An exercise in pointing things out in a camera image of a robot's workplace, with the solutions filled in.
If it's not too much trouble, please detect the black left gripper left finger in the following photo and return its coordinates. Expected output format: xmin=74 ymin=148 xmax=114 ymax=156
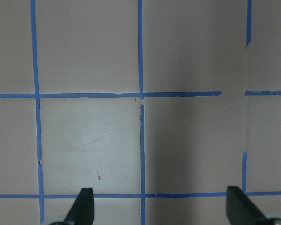
xmin=63 ymin=187 xmax=95 ymax=225

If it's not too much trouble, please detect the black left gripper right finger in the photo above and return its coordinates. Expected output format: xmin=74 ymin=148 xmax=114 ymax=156
xmin=226 ymin=186 xmax=266 ymax=225

